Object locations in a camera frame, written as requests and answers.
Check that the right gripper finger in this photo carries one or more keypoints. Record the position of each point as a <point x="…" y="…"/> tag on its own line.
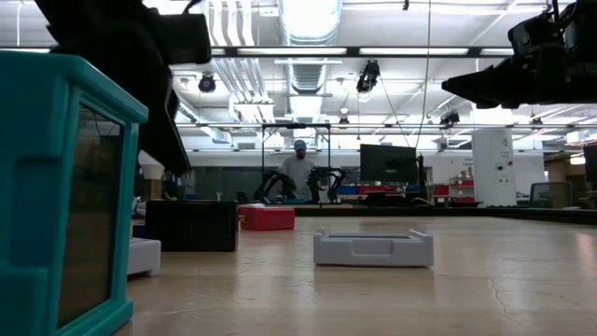
<point x="494" y="101"/>
<point x="490" y="81"/>

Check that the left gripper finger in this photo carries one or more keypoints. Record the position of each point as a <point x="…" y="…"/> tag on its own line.
<point x="161" y="135"/>

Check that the black rectangular bar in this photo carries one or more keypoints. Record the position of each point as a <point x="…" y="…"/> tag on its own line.
<point x="191" y="226"/>

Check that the large red box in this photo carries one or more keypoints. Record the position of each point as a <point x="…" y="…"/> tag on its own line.
<point x="267" y="218"/>

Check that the white plastic tray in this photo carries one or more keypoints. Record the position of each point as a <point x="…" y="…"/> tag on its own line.
<point x="373" y="252"/>

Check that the background black robot arm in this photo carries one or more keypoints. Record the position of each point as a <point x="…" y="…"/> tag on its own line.
<point x="273" y="186"/>
<point x="326" y="177"/>

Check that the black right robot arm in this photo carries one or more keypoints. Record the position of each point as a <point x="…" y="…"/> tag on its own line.
<point x="585" y="18"/>

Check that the black ceiling spotlight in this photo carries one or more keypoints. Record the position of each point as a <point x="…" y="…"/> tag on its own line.
<point x="450" y="118"/>

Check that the wooden lamp base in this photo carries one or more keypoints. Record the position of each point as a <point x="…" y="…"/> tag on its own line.
<point x="151" y="190"/>

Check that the white pillar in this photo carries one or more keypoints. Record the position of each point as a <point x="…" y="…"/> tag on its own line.
<point x="493" y="168"/>

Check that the black round hanging lamp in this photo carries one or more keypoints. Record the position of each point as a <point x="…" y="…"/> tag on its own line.
<point x="206" y="83"/>

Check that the rack with red bins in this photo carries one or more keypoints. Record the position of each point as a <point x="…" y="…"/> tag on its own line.
<point x="459" y="189"/>

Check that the dark blue box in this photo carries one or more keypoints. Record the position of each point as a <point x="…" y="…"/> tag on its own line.
<point x="138" y="231"/>

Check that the pale lavender eraser block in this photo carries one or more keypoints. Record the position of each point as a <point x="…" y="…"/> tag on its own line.
<point x="144" y="256"/>

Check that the black background monitor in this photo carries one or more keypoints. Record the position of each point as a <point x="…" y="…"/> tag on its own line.
<point x="388" y="163"/>

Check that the teal framed small device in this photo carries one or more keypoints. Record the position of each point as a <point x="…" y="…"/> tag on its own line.
<point x="37" y="186"/>

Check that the black overhead light beam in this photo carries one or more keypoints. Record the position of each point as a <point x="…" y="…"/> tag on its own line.
<point x="354" y="51"/>

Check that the person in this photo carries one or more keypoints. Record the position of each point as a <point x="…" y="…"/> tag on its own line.
<point x="298" y="172"/>

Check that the row of red bins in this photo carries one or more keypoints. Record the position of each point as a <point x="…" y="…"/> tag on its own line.
<point x="378" y="189"/>

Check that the blue storage bin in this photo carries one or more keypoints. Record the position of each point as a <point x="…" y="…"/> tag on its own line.
<point x="347" y="190"/>

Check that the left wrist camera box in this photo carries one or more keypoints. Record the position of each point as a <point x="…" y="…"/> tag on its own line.
<point x="184" y="39"/>

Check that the black aluminium table frame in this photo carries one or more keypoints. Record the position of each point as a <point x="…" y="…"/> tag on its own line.
<point x="513" y="215"/>

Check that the silver ventilation duct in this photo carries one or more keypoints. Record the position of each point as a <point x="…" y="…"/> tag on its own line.
<point x="308" y="77"/>

